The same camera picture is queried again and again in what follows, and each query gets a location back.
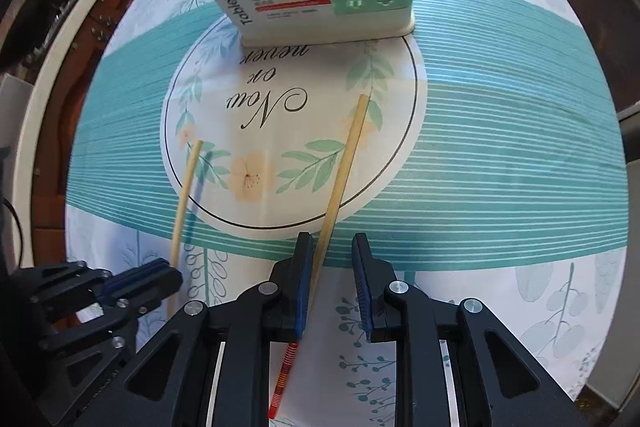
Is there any grey refrigerator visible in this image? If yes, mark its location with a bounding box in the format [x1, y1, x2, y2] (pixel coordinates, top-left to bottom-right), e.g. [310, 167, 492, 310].
[582, 112, 640, 414]

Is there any steel splash panel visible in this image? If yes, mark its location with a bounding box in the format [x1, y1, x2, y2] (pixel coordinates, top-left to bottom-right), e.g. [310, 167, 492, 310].
[0, 74, 39, 188]

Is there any black cable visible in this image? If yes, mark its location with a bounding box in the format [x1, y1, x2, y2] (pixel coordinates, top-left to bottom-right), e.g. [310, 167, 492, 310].
[0, 196, 27, 269]

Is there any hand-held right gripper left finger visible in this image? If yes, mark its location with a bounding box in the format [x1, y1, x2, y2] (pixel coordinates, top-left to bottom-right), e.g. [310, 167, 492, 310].
[87, 232, 314, 427]

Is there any pale chopstick red striped end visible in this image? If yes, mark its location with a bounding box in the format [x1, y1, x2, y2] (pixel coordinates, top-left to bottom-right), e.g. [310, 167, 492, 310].
[269, 95, 370, 418]
[167, 140, 204, 321]

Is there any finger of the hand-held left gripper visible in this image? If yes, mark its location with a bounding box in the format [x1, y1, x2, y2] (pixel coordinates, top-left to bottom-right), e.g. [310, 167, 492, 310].
[39, 266, 184, 354]
[12, 258, 177, 304]

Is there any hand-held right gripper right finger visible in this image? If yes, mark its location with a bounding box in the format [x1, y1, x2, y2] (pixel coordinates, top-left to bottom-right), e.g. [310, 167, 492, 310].
[351, 232, 592, 427]

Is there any teal and white printed tablecloth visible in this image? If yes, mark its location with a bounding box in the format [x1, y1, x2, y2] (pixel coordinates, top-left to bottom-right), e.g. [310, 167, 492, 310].
[62, 0, 632, 427]

